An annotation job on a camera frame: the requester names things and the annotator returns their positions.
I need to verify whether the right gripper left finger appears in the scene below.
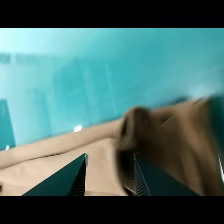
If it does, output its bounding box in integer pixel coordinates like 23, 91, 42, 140
22, 152, 89, 197

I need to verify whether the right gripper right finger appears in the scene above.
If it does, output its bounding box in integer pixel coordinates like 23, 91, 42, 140
133, 152, 200, 197

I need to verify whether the brown garment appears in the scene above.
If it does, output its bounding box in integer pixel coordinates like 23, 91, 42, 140
0, 96, 224, 197

